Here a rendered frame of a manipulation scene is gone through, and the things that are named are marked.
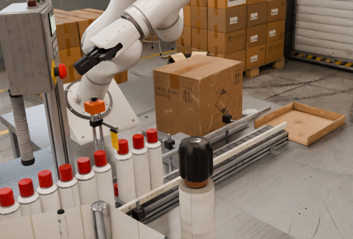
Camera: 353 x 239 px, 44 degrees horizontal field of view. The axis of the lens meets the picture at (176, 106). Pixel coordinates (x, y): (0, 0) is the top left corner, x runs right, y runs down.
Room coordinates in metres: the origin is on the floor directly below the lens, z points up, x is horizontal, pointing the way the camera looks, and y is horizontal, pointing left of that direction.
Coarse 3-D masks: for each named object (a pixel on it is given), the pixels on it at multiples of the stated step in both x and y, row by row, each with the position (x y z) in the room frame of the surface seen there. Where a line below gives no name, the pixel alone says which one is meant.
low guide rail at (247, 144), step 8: (272, 128) 1.53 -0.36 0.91; (280, 128) 1.55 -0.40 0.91; (264, 136) 1.48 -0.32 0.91; (248, 144) 1.41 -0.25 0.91; (232, 152) 1.35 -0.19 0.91; (216, 160) 1.30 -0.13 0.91; (168, 184) 1.15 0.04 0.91; (176, 184) 1.17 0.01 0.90; (152, 192) 1.11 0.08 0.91; (160, 192) 1.13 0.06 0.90; (144, 200) 1.09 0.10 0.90; (120, 208) 1.04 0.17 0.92
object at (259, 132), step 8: (264, 128) 1.61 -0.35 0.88; (248, 136) 1.54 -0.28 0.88; (256, 136) 1.54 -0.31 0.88; (272, 136) 1.53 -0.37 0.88; (232, 144) 1.47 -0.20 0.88; (240, 144) 1.47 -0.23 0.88; (256, 144) 1.46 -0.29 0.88; (216, 152) 1.42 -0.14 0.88; (224, 152) 1.41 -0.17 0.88; (240, 152) 1.41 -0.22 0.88; (224, 160) 1.35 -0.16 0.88; (216, 168) 1.30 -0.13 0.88; (168, 176) 1.26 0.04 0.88; (176, 176) 1.26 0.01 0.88; (168, 192) 1.16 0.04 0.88; (152, 200) 1.12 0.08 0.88
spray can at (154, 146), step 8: (152, 136) 1.16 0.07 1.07; (144, 144) 1.17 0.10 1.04; (152, 144) 1.16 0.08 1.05; (160, 144) 1.17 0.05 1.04; (152, 152) 1.15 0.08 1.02; (160, 152) 1.16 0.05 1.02; (152, 160) 1.15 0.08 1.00; (160, 160) 1.16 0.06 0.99; (152, 168) 1.15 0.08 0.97; (160, 168) 1.16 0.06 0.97; (152, 176) 1.15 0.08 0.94; (160, 176) 1.16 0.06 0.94; (152, 184) 1.15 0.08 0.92; (160, 184) 1.16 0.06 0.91
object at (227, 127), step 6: (264, 108) 1.62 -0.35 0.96; (270, 108) 1.63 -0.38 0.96; (252, 114) 1.57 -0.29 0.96; (258, 114) 1.58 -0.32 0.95; (240, 120) 1.51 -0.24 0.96; (246, 120) 1.53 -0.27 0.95; (228, 126) 1.46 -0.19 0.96; (234, 126) 1.48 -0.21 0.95; (216, 132) 1.42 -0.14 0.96; (174, 150) 1.28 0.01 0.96; (162, 156) 1.25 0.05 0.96; (168, 156) 1.26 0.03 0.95; (114, 180) 1.12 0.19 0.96
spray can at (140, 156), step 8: (136, 136) 1.14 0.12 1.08; (136, 144) 1.13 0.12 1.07; (136, 152) 1.12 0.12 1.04; (144, 152) 1.12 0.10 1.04; (136, 160) 1.12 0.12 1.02; (144, 160) 1.12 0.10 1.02; (136, 168) 1.12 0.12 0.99; (144, 168) 1.12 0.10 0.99; (136, 176) 1.12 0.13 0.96; (144, 176) 1.12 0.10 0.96; (136, 184) 1.12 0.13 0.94; (144, 184) 1.12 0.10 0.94; (136, 192) 1.12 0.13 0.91; (144, 192) 1.12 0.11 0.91
